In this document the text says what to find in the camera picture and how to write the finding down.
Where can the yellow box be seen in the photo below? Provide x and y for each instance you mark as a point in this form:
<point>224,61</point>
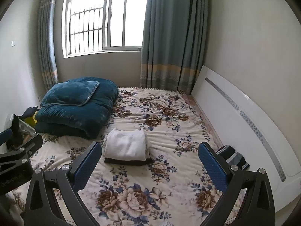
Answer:
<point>32,121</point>

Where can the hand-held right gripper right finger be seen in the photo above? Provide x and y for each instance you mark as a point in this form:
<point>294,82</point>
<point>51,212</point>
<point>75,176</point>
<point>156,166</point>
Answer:
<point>211,164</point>

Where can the white headboard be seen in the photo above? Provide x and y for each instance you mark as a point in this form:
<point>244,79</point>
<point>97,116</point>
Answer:
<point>235,127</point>

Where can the wide blue-green curtain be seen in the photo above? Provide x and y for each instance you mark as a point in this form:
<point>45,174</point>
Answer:
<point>169,40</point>

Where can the black clothes heap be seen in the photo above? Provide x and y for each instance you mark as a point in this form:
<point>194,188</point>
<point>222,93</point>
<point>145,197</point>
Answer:
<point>14,131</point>

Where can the folded beige garment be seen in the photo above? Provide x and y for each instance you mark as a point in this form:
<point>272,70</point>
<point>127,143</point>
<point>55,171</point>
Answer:
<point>148,148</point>

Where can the dark blue pillow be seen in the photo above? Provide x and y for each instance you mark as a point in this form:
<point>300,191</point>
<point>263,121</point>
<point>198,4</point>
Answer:
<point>70,93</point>

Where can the black grey striped garment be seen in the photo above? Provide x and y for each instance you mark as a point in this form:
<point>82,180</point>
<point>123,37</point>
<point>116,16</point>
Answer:
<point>232,156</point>

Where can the folded dark garment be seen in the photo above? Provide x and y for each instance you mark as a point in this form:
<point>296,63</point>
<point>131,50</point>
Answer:
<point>128,163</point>

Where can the white plastic frame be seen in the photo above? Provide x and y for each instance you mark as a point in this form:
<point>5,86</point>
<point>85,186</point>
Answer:
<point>26,127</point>

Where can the bed with floral cover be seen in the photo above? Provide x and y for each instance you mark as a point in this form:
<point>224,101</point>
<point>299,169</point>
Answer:
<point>164,131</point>

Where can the barred window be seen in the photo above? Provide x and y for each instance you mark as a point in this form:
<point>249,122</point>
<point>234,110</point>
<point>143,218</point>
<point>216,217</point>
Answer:
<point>107,21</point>

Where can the dark blue cloth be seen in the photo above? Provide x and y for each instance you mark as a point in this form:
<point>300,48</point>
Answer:
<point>30,111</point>

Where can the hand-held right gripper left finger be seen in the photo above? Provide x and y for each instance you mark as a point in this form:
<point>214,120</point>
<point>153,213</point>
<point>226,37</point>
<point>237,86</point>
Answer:
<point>88,167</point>

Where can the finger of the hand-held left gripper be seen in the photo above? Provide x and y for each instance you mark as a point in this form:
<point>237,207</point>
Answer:
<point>33,143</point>
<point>5,136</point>

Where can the narrow blue-green curtain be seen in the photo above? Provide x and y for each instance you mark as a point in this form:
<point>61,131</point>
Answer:
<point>48,51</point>

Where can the white sweater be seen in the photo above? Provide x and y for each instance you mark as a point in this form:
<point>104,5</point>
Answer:
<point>124,146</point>

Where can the folded dark blue quilt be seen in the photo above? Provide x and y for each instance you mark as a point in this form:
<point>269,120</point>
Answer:
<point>77,121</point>

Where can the white wall switch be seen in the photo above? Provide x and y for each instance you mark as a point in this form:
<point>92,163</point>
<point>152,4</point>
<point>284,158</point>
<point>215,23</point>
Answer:
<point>13,43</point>

